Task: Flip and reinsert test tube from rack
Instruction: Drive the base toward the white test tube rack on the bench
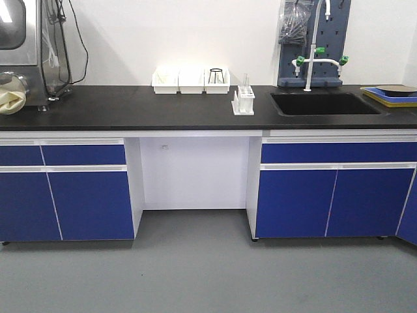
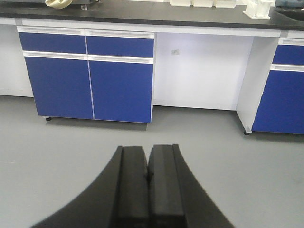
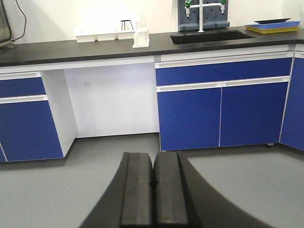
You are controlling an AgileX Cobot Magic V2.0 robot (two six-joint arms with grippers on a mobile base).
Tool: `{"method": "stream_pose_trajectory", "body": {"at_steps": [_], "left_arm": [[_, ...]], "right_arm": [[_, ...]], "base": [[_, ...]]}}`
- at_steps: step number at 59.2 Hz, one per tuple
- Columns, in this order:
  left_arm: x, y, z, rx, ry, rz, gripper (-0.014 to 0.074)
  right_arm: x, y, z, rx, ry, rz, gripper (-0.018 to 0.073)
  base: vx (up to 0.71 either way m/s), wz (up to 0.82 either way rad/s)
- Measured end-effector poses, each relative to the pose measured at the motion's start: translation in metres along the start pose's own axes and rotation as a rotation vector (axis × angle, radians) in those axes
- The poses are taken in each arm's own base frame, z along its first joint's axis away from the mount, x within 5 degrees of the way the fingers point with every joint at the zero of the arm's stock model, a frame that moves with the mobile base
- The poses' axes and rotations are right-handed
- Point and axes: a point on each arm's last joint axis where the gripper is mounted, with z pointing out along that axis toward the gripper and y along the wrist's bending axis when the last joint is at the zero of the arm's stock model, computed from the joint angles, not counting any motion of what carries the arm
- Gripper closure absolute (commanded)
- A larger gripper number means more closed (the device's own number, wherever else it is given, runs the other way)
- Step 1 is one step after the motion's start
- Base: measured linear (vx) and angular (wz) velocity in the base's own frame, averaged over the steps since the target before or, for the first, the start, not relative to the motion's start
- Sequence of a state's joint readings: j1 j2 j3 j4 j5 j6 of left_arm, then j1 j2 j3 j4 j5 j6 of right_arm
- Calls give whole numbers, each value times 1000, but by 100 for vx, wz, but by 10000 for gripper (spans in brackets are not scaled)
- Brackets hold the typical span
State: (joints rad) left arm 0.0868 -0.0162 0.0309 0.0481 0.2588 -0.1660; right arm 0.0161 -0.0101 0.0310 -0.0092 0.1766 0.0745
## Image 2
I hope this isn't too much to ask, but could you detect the right white storage bin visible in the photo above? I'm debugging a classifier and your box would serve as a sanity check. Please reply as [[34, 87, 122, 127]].
[[214, 0, 238, 8]]

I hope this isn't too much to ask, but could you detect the blue right lab cabinet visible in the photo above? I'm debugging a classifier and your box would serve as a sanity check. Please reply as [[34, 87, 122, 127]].
[[252, 38, 304, 134]]

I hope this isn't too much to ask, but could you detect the middle white storage bin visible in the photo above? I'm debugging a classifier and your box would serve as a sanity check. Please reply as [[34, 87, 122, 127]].
[[191, 0, 213, 8]]

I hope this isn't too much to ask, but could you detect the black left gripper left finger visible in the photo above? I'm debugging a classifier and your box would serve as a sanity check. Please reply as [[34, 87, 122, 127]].
[[34, 146, 149, 228]]

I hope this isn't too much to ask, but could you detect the left white storage bin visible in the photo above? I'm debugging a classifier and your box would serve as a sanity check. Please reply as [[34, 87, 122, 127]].
[[170, 0, 191, 7]]

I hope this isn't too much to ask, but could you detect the black lab countertop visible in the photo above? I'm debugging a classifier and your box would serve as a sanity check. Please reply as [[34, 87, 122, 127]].
[[0, 0, 304, 31]]

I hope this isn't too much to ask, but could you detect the white wall socket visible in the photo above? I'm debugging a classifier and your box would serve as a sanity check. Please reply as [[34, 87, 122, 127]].
[[171, 49, 180, 55]]

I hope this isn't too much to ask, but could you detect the white test tube rack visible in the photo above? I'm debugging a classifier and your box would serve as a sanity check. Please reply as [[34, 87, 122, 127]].
[[243, 0, 276, 20]]

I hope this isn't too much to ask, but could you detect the blue double-door lab cabinet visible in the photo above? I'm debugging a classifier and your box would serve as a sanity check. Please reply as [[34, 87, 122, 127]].
[[17, 26, 155, 123]]

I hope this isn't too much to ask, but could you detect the white storage bin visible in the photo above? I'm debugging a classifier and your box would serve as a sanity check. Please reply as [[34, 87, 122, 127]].
[[191, 0, 213, 8], [214, 0, 238, 8], [170, 0, 191, 7]]

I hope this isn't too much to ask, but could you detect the beige cloth bag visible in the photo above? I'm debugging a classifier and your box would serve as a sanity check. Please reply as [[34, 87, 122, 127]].
[[45, 0, 73, 10]]

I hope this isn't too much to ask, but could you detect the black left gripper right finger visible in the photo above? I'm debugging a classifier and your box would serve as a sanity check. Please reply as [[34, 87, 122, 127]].
[[148, 144, 233, 228]]

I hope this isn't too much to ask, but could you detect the black sink basin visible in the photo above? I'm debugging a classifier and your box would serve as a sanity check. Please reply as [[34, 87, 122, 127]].
[[274, 7, 304, 21]]

